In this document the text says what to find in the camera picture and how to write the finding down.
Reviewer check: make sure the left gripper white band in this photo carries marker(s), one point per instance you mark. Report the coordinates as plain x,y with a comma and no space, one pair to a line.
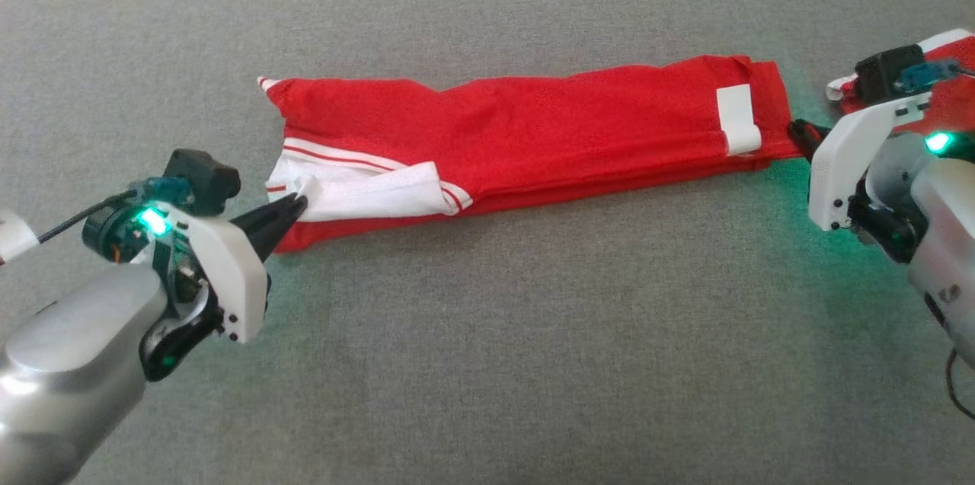
221,264

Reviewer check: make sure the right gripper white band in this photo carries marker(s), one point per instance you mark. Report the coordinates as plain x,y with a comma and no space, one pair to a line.
838,165

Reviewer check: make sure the red shorts white stripe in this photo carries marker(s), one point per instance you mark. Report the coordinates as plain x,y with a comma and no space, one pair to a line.
956,89

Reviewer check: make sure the red basketball jersey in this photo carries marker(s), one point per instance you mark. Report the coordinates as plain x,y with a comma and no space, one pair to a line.
533,135

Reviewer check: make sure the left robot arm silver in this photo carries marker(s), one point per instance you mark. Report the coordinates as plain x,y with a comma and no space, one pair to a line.
68,363

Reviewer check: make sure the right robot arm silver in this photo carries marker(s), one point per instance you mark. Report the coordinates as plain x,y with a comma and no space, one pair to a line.
944,218

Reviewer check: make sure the grey sofa seat cushion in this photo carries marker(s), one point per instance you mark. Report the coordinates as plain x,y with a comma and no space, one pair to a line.
495,355

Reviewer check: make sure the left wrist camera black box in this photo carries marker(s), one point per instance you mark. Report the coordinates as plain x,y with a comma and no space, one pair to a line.
202,180

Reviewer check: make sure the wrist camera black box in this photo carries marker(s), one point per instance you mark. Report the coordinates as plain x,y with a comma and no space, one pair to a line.
202,180
887,74

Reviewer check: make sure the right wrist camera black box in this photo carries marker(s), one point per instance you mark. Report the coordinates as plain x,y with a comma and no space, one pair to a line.
887,74

